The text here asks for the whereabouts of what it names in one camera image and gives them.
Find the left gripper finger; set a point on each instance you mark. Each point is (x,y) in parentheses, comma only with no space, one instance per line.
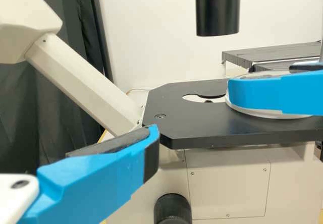
(88,183)

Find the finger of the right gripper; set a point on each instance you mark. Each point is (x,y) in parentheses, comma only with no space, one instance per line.
(308,66)
(277,95)

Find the petri dish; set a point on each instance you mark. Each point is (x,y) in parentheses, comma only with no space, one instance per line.
(255,111)

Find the cream microscope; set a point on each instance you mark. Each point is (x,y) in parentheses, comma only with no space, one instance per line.
(75,70)

